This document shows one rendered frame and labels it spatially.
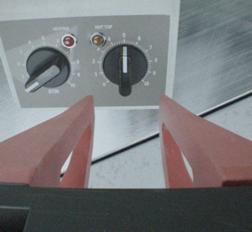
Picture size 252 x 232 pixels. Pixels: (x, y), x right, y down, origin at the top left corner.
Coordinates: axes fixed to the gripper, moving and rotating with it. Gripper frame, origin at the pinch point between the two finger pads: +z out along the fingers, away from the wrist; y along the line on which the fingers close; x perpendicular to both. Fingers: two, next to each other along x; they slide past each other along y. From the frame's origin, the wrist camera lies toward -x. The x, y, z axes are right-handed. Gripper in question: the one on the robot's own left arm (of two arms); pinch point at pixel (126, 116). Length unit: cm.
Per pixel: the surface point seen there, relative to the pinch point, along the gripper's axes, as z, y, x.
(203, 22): 13.5, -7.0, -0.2
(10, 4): 7.5, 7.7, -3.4
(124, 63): 5.5, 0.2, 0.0
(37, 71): 6.4, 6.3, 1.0
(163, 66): 7.3, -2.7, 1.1
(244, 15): 13.9, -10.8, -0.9
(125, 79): 5.5, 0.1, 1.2
